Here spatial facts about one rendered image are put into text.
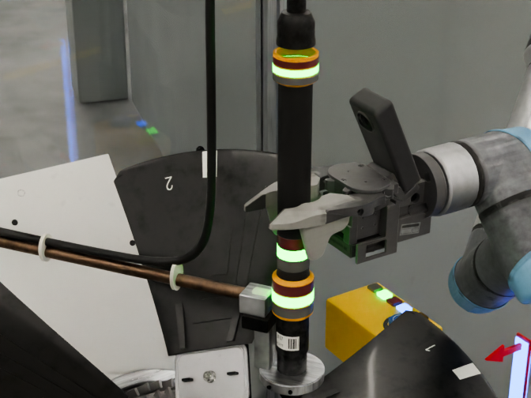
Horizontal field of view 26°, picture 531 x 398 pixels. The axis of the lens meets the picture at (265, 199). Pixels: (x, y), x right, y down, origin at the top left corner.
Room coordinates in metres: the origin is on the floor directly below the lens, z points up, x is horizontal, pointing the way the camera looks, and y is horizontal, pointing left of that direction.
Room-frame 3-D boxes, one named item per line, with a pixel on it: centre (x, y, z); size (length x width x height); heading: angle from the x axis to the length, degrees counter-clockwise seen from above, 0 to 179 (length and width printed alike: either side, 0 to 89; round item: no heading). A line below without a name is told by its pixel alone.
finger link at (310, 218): (1.01, -0.05, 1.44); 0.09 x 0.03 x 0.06; 132
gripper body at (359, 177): (1.09, -0.12, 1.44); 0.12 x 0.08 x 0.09; 122
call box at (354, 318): (1.47, -0.18, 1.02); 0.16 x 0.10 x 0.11; 32
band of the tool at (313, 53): (1.03, -0.03, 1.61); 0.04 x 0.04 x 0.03
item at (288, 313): (1.03, -0.03, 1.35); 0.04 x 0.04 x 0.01
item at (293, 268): (1.03, -0.03, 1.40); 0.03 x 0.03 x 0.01
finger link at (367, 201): (1.04, -0.09, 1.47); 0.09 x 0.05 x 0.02; 132
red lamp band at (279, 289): (1.03, -0.03, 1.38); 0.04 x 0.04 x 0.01
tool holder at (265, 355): (1.04, -0.02, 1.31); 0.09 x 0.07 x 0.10; 67
